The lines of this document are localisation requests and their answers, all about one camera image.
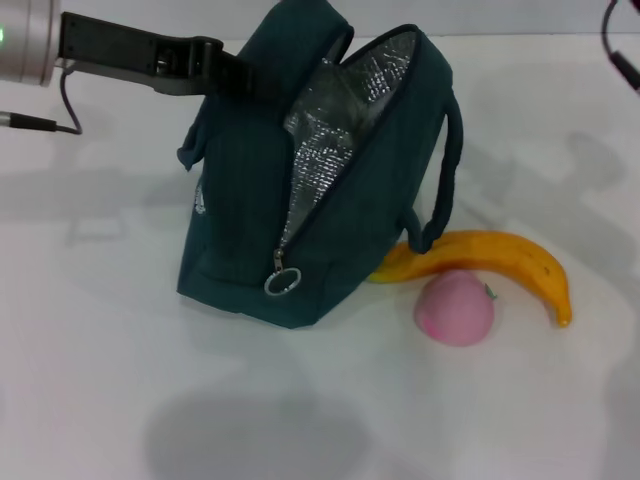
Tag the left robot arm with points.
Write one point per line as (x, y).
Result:
(25, 40)

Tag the yellow banana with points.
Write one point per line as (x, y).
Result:
(515, 252)

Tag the pink toy peach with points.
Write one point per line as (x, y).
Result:
(452, 312)

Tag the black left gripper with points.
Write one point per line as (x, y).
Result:
(125, 55)

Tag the dark teal insulated lunch bag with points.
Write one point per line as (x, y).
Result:
(240, 200)

